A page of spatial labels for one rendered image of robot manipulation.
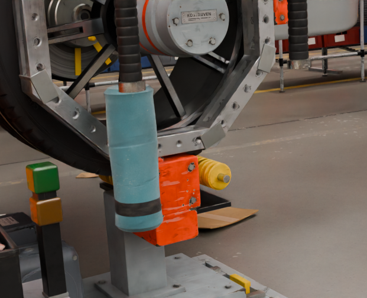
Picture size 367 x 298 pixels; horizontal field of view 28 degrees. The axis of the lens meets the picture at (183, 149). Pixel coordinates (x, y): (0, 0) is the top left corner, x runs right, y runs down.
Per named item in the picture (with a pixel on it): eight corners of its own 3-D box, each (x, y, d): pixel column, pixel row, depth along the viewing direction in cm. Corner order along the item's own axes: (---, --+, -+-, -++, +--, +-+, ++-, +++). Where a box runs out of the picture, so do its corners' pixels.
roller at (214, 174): (171, 165, 181) (169, 142, 180) (239, 190, 156) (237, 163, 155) (150, 169, 179) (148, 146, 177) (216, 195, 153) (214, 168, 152)
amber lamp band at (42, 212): (55, 216, 116) (52, 191, 115) (64, 222, 112) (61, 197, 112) (30, 221, 114) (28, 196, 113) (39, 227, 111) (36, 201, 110)
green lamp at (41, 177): (52, 185, 115) (49, 160, 114) (61, 190, 111) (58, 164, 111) (26, 190, 113) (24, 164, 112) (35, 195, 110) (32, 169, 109)
